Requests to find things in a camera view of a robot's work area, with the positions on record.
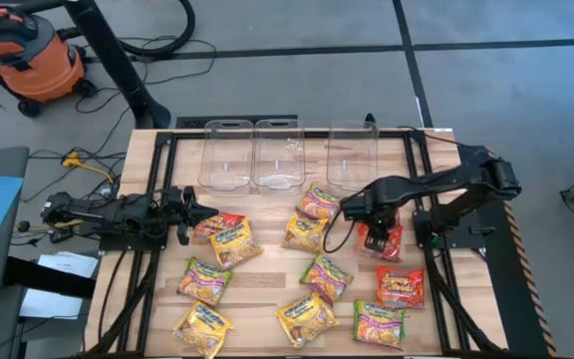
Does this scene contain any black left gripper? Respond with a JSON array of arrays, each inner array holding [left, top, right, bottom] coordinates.
[[162, 185, 220, 245]]

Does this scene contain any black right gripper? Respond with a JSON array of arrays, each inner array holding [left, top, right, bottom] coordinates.
[[361, 213, 401, 253]]

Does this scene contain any yellow creamy chicken ramen pack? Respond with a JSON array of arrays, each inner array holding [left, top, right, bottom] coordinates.
[[172, 300, 235, 359], [280, 212, 329, 254], [209, 218, 264, 270], [275, 292, 341, 349]]

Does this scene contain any green chili shrimp ramen pack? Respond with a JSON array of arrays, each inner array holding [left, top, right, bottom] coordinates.
[[352, 299, 407, 350], [299, 254, 355, 306], [176, 256, 233, 306], [295, 182, 342, 221]]

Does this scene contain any clear plastic bin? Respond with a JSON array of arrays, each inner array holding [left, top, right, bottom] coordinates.
[[196, 119, 256, 196], [251, 118, 307, 196], [325, 118, 381, 193]]

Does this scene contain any white paper sheet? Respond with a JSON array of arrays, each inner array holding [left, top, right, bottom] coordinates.
[[19, 287, 85, 320], [37, 250, 100, 279]]

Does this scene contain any small black device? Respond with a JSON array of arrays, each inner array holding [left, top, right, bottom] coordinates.
[[47, 226, 75, 244]]

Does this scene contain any yellow power plug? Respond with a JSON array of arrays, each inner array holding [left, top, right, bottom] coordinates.
[[61, 152, 115, 184]]

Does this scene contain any black beam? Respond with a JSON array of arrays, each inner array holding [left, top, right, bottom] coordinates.
[[2, 256, 97, 300]]

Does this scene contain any black ribbed pole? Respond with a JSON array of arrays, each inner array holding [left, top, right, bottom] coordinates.
[[62, 0, 172, 130]]

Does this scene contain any orange shop vacuum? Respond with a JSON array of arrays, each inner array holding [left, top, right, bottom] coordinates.
[[0, 5, 98, 119]]

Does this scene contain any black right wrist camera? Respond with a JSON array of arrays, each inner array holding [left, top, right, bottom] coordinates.
[[341, 192, 368, 221]]

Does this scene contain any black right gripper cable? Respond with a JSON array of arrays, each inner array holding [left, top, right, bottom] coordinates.
[[322, 206, 357, 254]]

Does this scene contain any black aluminium table frame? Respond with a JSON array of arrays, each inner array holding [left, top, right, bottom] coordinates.
[[85, 128, 505, 358]]

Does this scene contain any thin black floor cable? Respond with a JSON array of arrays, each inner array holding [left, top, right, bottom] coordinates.
[[75, 35, 217, 115]]

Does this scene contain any black vacuum hose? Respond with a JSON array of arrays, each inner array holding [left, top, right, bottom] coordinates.
[[15, 0, 197, 57]]

